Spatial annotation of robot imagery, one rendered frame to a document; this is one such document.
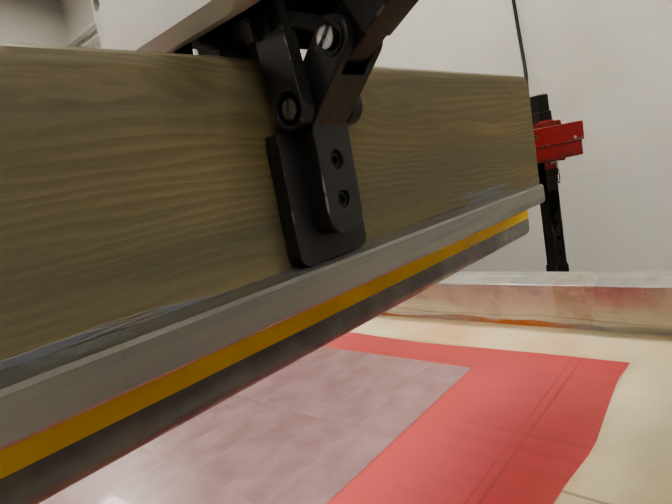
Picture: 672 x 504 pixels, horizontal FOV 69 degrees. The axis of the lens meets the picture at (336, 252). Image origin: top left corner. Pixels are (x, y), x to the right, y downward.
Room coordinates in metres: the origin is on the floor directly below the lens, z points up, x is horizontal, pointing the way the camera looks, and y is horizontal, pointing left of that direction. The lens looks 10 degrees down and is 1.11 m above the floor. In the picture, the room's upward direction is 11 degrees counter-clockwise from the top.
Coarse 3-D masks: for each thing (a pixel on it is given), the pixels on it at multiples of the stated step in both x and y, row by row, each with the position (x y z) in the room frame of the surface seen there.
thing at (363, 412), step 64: (256, 384) 0.36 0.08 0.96; (320, 384) 0.34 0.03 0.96; (384, 384) 0.32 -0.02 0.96; (448, 384) 0.30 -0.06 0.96; (512, 384) 0.29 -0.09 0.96; (576, 384) 0.27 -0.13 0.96; (192, 448) 0.29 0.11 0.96; (256, 448) 0.27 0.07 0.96; (320, 448) 0.26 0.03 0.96; (384, 448) 0.25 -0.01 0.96; (448, 448) 0.23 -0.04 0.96; (512, 448) 0.22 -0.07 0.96; (576, 448) 0.22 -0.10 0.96
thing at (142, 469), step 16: (144, 448) 0.30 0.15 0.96; (112, 464) 0.29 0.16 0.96; (128, 464) 0.28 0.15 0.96; (144, 464) 0.28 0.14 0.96; (160, 464) 0.27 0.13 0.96; (176, 464) 0.27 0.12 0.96; (80, 480) 0.27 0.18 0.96; (96, 480) 0.27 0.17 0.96; (112, 480) 0.27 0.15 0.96; (128, 480) 0.26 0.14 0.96; (144, 480) 0.26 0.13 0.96; (160, 480) 0.26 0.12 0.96; (176, 480) 0.25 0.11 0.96; (192, 480) 0.25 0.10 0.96; (208, 480) 0.25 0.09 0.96; (64, 496) 0.26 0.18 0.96; (80, 496) 0.26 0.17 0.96; (96, 496) 0.25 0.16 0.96; (112, 496) 0.25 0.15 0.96; (128, 496) 0.25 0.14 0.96; (144, 496) 0.24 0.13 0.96; (160, 496) 0.24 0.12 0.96; (176, 496) 0.24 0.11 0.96; (192, 496) 0.24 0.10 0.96; (208, 496) 0.23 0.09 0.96; (224, 496) 0.23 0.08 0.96
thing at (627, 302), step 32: (448, 288) 0.42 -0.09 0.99; (480, 288) 0.40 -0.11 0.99; (512, 288) 0.38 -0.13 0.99; (544, 288) 0.37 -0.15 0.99; (576, 288) 0.35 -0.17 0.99; (608, 288) 0.34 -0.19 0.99; (640, 288) 0.32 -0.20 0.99; (480, 320) 0.41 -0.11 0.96; (512, 320) 0.39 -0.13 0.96; (544, 320) 0.37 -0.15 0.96; (576, 320) 0.35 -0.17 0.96; (608, 320) 0.34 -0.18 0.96; (640, 320) 0.32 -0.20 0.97
